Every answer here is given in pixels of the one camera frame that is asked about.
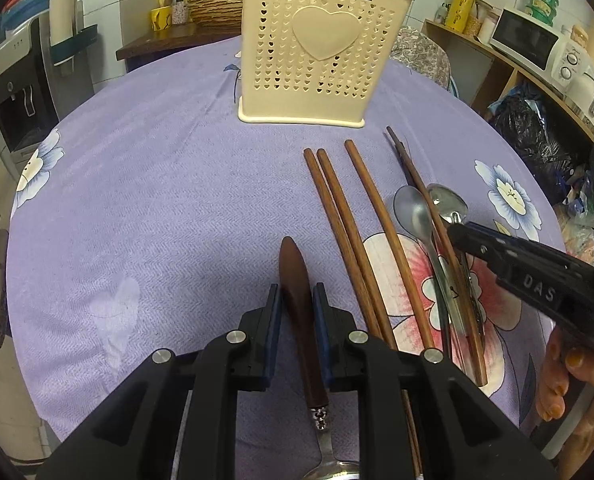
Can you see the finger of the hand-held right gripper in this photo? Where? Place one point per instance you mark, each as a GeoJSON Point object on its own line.
{"type": "Point", "coordinates": [492, 232]}
{"type": "Point", "coordinates": [477, 247]}

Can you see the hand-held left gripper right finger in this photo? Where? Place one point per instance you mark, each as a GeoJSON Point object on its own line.
{"type": "Point", "coordinates": [322, 332]}

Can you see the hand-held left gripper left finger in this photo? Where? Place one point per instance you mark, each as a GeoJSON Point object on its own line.
{"type": "Point", "coordinates": [273, 332]}

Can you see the brown wooden chopstick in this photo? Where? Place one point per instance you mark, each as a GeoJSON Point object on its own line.
{"type": "Point", "coordinates": [332, 220]}
{"type": "Point", "coordinates": [377, 210]}
{"type": "Point", "coordinates": [419, 180]}
{"type": "Point", "coordinates": [347, 220]}

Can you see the cream perforated utensil holder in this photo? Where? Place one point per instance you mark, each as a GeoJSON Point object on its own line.
{"type": "Point", "coordinates": [277, 60]}

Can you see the person's right forearm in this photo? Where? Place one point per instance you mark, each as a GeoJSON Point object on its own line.
{"type": "Point", "coordinates": [589, 435]}

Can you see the person's right hand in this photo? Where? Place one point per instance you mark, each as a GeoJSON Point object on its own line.
{"type": "Point", "coordinates": [559, 390]}

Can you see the crumpled plastic bags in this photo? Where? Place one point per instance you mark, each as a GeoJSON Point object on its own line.
{"type": "Point", "coordinates": [579, 210]}

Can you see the black trash bag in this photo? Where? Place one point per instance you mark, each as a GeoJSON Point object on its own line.
{"type": "Point", "coordinates": [527, 140]}

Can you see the wooden shelf unit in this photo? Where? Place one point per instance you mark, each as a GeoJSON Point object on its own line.
{"type": "Point", "coordinates": [482, 75]}

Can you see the chair with floral cover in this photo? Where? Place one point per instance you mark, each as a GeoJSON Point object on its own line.
{"type": "Point", "coordinates": [422, 57]}

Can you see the white microwave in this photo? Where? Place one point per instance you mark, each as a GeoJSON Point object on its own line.
{"type": "Point", "coordinates": [524, 40]}

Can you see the white jar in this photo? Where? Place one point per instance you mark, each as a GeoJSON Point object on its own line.
{"type": "Point", "coordinates": [487, 27]}

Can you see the peach-coloured container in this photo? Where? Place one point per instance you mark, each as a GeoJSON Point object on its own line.
{"type": "Point", "coordinates": [579, 34]}

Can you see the stack of green containers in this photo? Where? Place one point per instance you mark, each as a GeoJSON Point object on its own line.
{"type": "Point", "coordinates": [542, 5]}

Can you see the yellow canister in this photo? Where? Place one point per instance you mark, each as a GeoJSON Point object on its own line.
{"type": "Point", "coordinates": [461, 0]}

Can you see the dark wooden side table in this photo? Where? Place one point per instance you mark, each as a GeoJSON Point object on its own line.
{"type": "Point", "coordinates": [167, 42]}

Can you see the wicker basket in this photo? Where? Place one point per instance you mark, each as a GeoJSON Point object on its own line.
{"type": "Point", "coordinates": [217, 7]}

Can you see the yellow cup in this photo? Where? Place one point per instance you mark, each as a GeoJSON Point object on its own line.
{"type": "Point", "coordinates": [160, 20]}

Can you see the small floral pump bottle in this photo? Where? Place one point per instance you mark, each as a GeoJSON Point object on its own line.
{"type": "Point", "coordinates": [179, 12]}

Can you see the teal cup holder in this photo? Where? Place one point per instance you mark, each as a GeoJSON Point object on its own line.
{"type": "Point", "coordinates": [84, 40]}

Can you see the water dispenser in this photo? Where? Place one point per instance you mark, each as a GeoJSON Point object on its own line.
{"type": "Point", "coordinates": [17, 90]}

